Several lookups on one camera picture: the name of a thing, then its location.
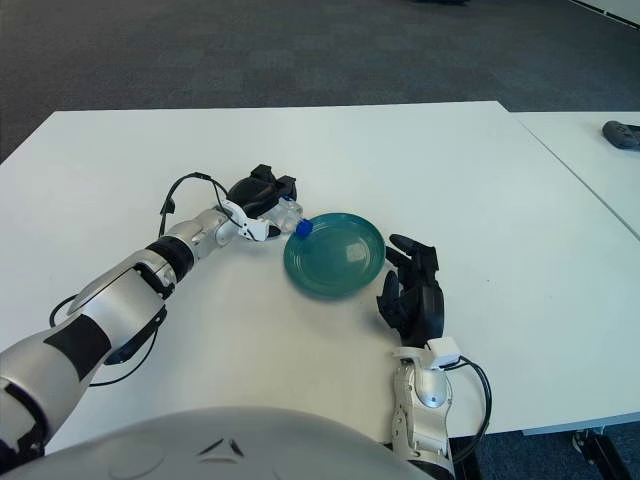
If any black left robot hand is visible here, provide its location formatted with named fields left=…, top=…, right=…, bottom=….
left=227, top=163, right=300, bottom=237

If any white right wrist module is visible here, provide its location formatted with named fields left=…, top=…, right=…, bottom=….
left=424, top=337, right=464, bottom=370

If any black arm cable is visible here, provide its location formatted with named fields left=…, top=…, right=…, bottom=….
left=49, top=172, right=241, bottom=386
left=444, top=357, right=494, bottom=459

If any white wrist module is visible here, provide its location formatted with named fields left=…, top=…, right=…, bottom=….
left=223, top=199, right=274, bottom=242
left=424, top=337, right=464, bottom=370

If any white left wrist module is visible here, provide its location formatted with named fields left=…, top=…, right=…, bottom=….
left=223, top=199, right=274, bottom=242

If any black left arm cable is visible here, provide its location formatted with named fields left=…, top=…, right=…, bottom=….
left=49, top=172, right=241, bottom=386

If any black table foot with caster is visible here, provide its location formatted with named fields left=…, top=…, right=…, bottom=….
left=572, top=424, right=640, bottom=480

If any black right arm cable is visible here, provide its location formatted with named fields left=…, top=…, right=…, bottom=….
left=444, top=357, right=494, bottom=459

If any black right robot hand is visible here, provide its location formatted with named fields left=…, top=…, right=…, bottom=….
left=376, top=233, right=446, bottom=349

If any clear bottle with blue cap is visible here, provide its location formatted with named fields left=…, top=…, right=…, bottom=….
left=264, top=195, right=314, bottom=239

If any black table leg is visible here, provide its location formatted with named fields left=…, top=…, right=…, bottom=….
left=452, top=437, right=481, bottom=480

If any grey handheld controller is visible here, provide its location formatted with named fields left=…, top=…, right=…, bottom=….
left=602, top=120, right=640, bottom=150

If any green round plate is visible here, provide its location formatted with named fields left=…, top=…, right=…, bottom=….
left=283, top=212, right=388, bottom=301

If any grey robot torso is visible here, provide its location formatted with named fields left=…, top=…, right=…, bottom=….
left=0, top=405, right=426, bottom=480

